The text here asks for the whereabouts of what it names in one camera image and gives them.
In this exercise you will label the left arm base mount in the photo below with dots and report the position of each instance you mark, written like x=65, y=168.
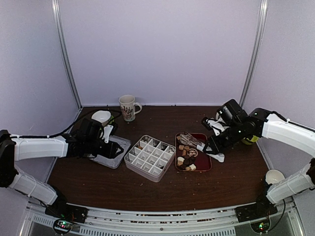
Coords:
x=67, y=220

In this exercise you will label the red chocolate tray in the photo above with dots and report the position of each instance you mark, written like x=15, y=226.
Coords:
x=189, y=159

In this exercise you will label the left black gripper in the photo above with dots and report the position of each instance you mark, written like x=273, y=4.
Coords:
x=112, y=147

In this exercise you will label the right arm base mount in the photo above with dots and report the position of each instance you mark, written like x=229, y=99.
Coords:
x=256, y=216

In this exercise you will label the left aluminium frame post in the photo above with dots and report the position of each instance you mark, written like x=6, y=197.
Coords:
x=64, y=52

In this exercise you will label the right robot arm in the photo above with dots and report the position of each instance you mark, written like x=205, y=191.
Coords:
x=287, y=145

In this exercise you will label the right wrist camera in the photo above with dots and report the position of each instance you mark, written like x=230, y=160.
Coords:
x=217, y=125

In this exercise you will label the tall floral mug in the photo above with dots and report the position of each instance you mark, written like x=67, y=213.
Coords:
x=129, y=107

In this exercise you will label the front aluminium rail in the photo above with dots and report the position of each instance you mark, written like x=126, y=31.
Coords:
x=211, y=222

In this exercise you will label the lilac tin box with dividers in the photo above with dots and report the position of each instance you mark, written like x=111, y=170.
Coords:
x=150, y=158

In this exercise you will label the white metal tongs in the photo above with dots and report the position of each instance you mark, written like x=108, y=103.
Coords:
x=188, y=140

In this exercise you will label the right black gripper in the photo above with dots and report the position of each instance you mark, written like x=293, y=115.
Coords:
x=216, y=147

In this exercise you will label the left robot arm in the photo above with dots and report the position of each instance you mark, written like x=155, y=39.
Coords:
x=15, y=148

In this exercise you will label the white bowl near right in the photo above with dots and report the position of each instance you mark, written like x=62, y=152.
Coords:
x=273, y=176

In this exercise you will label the right aluminium frame post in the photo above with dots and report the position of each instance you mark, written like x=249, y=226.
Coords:
x=261, y=22

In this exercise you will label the lilac bunny tin lid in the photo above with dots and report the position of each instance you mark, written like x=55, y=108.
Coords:
x=118, y=147

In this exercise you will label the yellow green small bowl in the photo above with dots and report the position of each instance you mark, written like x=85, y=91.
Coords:
x=250, y=141

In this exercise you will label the white bowl on saucer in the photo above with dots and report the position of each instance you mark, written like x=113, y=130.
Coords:
x=102, y=117

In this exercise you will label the green saucer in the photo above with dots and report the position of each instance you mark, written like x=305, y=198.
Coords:
x=111, y=120

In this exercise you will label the aluminium frame post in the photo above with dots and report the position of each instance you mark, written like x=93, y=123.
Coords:
x=261, y=22
x=64, y=52

